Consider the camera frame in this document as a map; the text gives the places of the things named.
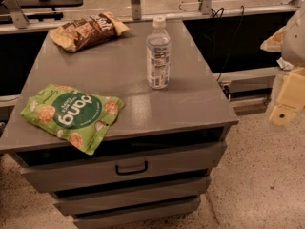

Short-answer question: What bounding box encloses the brown and yellow chips bag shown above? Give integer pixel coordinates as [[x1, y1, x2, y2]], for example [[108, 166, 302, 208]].
[[50, 12, 130, 52]]

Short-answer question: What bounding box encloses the black drawer handle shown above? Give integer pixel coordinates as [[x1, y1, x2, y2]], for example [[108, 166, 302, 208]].
[[115, 161, 149, 176]]

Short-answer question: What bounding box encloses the grey drawer cabinet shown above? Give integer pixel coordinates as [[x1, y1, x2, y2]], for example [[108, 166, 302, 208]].
[[1, 21, 237, 229]]

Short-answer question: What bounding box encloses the metal frame rail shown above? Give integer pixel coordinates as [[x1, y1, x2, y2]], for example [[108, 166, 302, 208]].
[[1, 0, 304, 34]]

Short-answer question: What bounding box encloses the green dang rice chips bag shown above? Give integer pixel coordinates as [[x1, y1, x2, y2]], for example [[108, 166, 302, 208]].
[[20, 84, 125, 156]]

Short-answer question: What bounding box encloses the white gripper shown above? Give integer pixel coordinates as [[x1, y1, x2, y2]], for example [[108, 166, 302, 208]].
[[260, 5, 305, 126]]

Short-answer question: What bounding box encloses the clear blue plastic water bottle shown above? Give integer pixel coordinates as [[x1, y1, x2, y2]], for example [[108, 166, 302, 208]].
[[146, 16, 172, 90]]

